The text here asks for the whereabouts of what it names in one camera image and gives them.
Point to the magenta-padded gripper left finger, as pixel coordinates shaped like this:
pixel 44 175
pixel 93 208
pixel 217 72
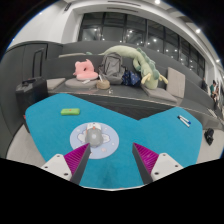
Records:
pixel 58 165

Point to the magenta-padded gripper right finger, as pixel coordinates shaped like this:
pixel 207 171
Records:
pixel 165 165

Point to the grey computer mouse orange accent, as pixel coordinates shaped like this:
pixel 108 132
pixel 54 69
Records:
pixel 94 136

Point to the round light blue mouse pad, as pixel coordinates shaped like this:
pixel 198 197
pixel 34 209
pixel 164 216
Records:
pixel 110 143

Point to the white marker black cap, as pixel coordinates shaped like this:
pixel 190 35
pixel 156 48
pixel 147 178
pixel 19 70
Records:
pixel 183 122

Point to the white marker blue cap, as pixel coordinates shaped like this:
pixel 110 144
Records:
pixel 185 119

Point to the black bag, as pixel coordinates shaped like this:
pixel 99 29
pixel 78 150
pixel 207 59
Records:
pixel 209 136

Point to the green eraser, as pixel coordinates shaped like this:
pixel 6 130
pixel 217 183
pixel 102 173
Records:
pixel 70 111

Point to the flat grey seat cushion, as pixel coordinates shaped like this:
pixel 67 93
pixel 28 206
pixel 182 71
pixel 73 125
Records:
pixel 159 93

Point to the black suitcase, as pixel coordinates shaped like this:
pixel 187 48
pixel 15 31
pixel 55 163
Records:
pixel 31 95

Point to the square grey floor cushion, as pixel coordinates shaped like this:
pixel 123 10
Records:
pixel 55 83

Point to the upright grey seat cushion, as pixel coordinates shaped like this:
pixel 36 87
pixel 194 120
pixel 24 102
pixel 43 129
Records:
pixel 176 82

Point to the round grey floor cushion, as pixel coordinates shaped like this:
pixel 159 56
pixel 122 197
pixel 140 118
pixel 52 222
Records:
pixel 80 84

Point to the person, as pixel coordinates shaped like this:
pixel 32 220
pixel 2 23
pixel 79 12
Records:
pixel 204 84
pixel 214 90

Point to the small tan woven basket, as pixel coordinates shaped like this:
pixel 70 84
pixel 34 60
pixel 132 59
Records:
pixel 103 84

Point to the dark blue patterned bag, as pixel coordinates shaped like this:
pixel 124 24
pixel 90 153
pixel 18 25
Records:
pixel 131 79

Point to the pink plush cushion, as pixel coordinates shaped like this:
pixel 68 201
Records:
pixel 85 71

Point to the green dragon plush toy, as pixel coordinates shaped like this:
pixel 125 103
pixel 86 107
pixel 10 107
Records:
pixel 146 68

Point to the grey backpack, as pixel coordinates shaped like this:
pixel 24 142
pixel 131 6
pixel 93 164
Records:
pixel 112 68

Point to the ceiling lights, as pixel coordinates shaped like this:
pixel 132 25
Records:
pixel 198 30

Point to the dark glass window wall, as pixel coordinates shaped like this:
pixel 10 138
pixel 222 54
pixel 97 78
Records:
pixel 133 33

